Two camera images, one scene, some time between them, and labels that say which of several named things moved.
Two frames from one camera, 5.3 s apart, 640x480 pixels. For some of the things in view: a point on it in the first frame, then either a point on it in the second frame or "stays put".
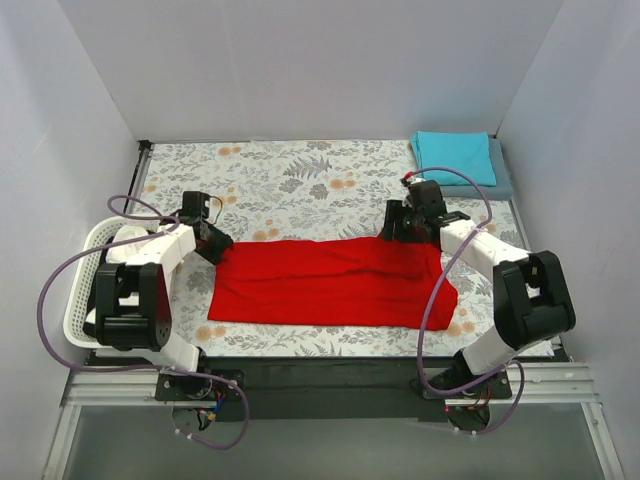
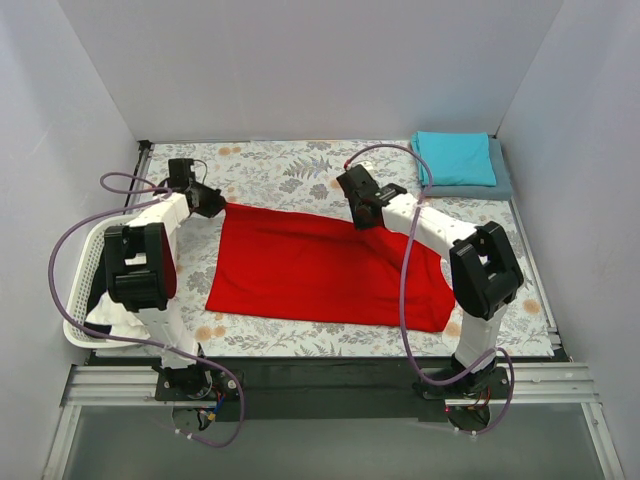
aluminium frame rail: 555,382 stays put
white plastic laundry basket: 80,281 stays put
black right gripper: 400,228 → 363,216
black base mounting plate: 329,388 stays put
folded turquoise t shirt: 467,152 stays put
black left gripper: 216,245 → 213,203
